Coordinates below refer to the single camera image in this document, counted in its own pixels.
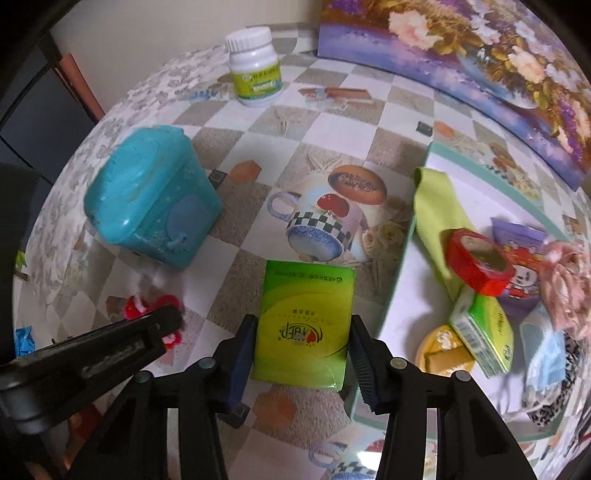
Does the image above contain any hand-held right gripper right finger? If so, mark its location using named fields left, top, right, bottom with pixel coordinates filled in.
left=346, top=314, right=539, bottom=480

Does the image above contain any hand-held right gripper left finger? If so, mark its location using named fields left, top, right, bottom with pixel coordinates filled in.
left=69, top=314, right=259, bottom=480

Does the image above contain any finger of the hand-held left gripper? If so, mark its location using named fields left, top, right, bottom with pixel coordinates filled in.
left=136, top=305, right=183, bottom=354

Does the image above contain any gold round tin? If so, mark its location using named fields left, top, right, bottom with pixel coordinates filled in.
left=414, top=324, right=476, bottom=377

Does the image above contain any green tissue pack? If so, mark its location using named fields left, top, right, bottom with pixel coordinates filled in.
left=448, top=292, right=514, bottom=378
left=249, top=259, right=357, bottom=391

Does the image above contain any white tray with teal rim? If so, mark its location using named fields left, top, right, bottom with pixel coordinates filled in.
left=351, top=141, right=591, bottom=432

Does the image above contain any red tape roll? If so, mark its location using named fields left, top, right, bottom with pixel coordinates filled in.
left=444, top=228, right=515, bottom=296

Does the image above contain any blue face mask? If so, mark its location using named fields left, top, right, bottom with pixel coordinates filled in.
left=519, top=302, right=568, bottom=402

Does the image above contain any green cloth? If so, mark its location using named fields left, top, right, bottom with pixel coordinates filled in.
left=412, top=167, right=478, bottom=301

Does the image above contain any leopard print scrunchie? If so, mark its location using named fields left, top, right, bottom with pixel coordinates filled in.
left=526, top=332, right=585, bottom=430

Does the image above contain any purple cartoon packet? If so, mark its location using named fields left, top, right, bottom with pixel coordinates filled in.
left=490, top=217, right=561, bottom=319

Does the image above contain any pink floral cloth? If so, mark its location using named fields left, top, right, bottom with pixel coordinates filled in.
left=538, top=237, right=591, bottom=330

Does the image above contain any teal plastic box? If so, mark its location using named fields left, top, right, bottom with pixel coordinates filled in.
left=83, top=124, right=225, bottom=272

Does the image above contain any grey leaf tablecloth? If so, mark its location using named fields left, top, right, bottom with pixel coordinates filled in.
left=23, top=39, right=259, bottom=370

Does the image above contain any checkered printed tablecloth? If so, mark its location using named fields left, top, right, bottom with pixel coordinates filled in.
left=92, top=23, right=591, bottom=480

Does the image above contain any dark cabinet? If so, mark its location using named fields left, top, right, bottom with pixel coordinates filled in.
left=0, top=28, right=107, bottom=185

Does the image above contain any orange brown board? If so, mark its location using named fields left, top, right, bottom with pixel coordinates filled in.
left=58, top=53, right=106, bottom=123

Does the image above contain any white bottle with green label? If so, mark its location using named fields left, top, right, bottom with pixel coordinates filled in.
left=224, top=25, right=283, bottom=109

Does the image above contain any flower painting canvas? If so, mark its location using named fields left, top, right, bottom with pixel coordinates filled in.
left=318, top=0, right=591, bottom=190

